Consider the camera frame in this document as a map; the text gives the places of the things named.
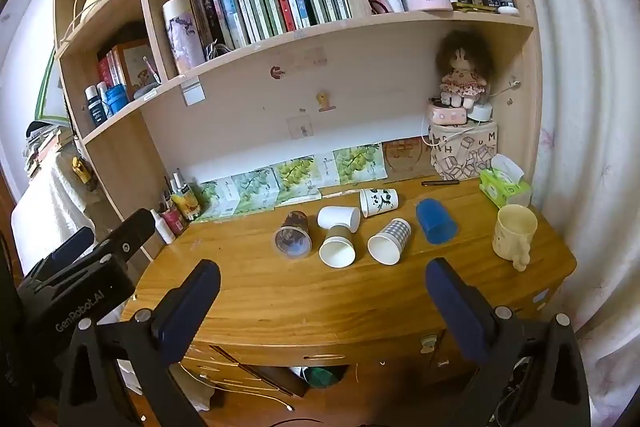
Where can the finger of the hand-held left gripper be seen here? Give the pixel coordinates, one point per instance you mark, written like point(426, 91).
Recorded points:
point(67, 247)
point(132, 232)

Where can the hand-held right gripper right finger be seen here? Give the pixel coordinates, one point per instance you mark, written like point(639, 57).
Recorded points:
point(456, 313)

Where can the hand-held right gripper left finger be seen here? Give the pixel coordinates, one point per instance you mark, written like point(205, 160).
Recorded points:
point(189, 312)

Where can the blue plastic cup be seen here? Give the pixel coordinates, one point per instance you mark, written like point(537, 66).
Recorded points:
point(436, 221)

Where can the blue checked paper cup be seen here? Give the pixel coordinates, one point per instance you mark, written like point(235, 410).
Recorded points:
point(390, 239)

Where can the dark printed cup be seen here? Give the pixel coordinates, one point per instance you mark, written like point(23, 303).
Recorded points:
point(292, 239)

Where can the brown paper cup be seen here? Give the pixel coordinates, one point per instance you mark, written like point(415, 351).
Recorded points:
point(337, 252)

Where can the white cup with black print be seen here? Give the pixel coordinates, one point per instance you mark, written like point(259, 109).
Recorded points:
point(378, 202)

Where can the plain white paper cup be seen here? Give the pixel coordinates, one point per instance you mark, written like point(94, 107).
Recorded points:
point(339, 217)

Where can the small white bottle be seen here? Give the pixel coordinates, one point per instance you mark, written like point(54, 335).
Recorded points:
point(163, 228)

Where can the white cloth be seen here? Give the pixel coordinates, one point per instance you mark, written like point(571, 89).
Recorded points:
point(50, 207)

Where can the small spray bottle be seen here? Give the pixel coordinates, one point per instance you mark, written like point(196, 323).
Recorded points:
point(175, 187)

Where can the gold figurine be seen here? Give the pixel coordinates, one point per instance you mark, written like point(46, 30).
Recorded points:
point(82, 171)

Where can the grape print tissue pack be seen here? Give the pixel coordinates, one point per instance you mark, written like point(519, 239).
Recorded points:
point(357, 163)
point(220, 201)
point(302, 177)
point(255, 189)

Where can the cream ceramic mug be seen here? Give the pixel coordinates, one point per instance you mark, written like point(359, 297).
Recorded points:
point(512, 237)

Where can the stack of books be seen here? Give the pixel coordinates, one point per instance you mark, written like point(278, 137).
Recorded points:
point(47, 147)

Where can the dark bottle with white cap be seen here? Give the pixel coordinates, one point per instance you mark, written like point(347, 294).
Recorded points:
point(96, 107)

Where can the green tissue box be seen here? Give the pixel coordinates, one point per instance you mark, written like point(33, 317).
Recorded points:
point(505, 191)

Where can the dark pen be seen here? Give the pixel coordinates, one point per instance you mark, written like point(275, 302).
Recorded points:
point(440, 182)

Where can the blue jar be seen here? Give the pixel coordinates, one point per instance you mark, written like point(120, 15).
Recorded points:
point(117, 99)

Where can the green bag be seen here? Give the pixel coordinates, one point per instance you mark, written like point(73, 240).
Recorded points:
point(322, 377)

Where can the green framed picture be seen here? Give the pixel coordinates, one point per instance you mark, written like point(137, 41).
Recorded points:
point(50, 97)

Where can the letter patterned box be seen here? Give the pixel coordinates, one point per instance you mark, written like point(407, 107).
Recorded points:
point(462, 154)

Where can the brown printed paper bag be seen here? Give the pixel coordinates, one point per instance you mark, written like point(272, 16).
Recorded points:
point(406, 158)

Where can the row of red books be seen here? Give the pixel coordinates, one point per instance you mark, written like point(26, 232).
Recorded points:
point(120, 64)

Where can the pink box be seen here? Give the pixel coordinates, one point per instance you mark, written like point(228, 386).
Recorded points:
point(449, 113)

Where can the white round device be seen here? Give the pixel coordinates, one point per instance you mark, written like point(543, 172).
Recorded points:
point(482, 112)

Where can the white flask with purple print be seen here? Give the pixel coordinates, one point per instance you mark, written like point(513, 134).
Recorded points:
point(181, 34)

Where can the white curtain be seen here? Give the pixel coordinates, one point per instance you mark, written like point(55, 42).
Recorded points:
point(585, 107)

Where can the curly haired doll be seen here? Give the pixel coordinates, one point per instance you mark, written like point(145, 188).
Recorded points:
point(462, 69)

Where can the wooden bookshelf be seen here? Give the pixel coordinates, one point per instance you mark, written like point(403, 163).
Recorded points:
point(400, 20)

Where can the small white oval case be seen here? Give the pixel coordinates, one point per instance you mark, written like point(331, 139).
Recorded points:
point(508, 10)

